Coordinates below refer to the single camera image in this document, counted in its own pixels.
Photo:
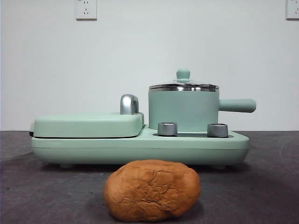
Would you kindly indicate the brown potato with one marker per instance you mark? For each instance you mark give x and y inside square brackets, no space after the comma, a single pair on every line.
[151,191]

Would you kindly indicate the silver control knob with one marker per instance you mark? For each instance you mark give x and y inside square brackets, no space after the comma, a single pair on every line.
[217,130]
[167,128]

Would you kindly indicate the glass pot lid green knob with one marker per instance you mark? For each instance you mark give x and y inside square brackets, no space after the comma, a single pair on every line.
[184,74]

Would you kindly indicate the white wall socket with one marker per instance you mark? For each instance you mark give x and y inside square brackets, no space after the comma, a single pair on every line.
[293,9]
[86,9]

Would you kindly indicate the green breakfast machine base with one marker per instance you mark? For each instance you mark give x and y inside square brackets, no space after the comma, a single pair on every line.
[140,149]

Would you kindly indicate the green grill cover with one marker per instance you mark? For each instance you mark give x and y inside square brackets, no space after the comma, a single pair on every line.
[88,124]

